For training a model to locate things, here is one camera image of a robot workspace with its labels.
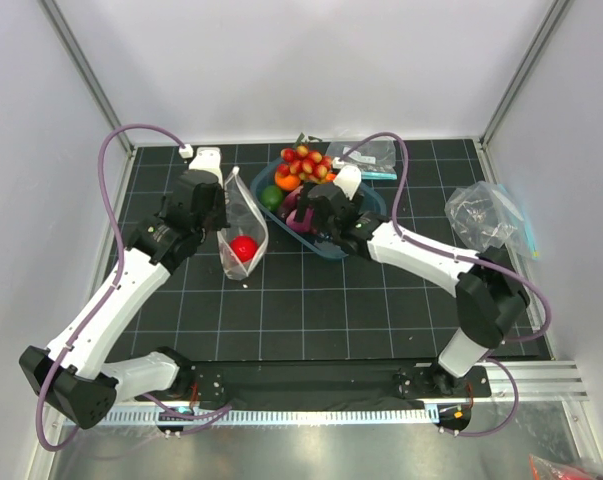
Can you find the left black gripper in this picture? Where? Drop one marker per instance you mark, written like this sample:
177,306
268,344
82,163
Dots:
221,221

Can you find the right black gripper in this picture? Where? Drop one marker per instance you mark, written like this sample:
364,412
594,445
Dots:
300,215

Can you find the clear dotted zip bag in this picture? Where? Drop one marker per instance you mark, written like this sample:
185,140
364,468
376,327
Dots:
245,218

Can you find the red apple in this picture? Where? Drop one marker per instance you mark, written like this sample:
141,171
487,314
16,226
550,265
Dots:
244,247

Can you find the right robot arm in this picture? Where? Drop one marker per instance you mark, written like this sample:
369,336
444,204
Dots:
490,298

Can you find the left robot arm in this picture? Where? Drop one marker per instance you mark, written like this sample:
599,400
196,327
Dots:
72,373

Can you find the flat zip bag blue zipper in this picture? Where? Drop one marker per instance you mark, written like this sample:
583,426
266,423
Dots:
376,159

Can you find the crumpled clear zip bag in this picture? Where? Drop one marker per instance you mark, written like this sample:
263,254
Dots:
484,215

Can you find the orange fruit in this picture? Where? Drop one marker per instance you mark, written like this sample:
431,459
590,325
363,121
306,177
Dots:
287,183

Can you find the green lime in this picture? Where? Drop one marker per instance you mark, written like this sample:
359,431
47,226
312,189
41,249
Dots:
272,197

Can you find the red cherry bunch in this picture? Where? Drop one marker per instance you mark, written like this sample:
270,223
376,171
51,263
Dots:
309,165

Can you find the blue plastic basket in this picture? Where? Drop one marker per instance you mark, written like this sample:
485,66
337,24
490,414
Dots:
318,244

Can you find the red packaged item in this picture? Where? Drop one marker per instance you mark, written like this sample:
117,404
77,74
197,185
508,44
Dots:
544,469

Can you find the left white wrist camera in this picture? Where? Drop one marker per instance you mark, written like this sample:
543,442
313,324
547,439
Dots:
203,158

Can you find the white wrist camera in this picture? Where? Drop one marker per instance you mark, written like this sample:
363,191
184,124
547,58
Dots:
203,158
348,177

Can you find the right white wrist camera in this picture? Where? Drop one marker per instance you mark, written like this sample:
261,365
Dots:
348,177

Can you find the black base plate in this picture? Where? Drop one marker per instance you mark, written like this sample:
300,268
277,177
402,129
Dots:
333,385

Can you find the perforated metal rail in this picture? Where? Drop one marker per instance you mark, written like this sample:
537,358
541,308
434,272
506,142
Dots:
149,415

